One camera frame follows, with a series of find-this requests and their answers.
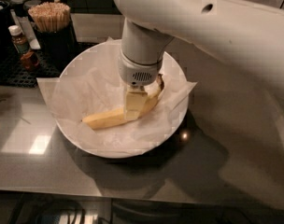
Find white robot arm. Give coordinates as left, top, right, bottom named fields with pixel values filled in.
left=114, top=0, right=284, bottom=100

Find white paper liner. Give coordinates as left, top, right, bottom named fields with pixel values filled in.
left=35, top=36, right=198, bottom=158

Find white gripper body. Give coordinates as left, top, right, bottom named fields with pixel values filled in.
left=118, top=51, right=163, bottom=86

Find grey lidded shaker jar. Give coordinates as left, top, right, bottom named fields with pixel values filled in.
left=10, top=0, right=27, bottom=17

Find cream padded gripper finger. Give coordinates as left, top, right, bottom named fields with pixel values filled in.
left=124, top=86, right=148, bottom=120

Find white flat packet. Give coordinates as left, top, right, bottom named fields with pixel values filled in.
left=10, top=9, right=41, bottom=50

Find black chopstick holder cup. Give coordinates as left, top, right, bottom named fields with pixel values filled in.
left=35, top=22, right=78, bottom=71

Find yellow banana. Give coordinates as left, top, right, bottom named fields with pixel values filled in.
left=82, top=74, right=164, bottom=130

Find small brown sauce bottle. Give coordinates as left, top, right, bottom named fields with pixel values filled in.
left=8, top=25, right=30, bottom=54

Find bundle of wooden chopsticks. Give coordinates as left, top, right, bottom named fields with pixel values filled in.
left=28, top=2, right=70, bottom=33

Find small red-brown jar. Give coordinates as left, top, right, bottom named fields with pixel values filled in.
left=21, top=51, right=39, bottom=71

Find black container far left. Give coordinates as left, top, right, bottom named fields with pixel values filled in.
left=0, top=0, right=13, bottom=60

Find black grid mat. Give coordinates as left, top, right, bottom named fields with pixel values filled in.
left=0, top=41, right=98, bottom=89

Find white bowl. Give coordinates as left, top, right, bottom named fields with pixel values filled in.
left=53, top=39, right=190, bottom=160

